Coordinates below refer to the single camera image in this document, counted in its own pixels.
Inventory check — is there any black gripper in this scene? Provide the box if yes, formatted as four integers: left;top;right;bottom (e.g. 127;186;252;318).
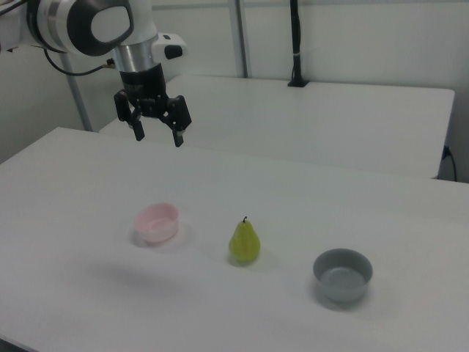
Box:
113;64;193;148

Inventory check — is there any green pear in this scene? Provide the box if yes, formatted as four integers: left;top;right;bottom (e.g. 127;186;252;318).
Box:
229;216;262;263

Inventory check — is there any pink plastic bowl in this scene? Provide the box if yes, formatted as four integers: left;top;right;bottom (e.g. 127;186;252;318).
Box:
133;202;180;243

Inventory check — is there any grey plastic bowl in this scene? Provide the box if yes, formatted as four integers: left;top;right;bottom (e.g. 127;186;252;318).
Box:
312;248;374;302

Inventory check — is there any grey metal partition post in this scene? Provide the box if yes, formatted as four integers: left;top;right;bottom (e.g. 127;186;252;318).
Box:
227;0;254;78
62;54;93;132

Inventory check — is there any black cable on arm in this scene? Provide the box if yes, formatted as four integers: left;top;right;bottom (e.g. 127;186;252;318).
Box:
43;48;115;77

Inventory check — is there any black camera pole with base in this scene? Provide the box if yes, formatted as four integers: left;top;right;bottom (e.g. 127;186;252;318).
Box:
287;0;311;88

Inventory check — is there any black power cable with plug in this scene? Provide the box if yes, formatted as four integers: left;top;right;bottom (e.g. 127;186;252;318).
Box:
441;144;459;183

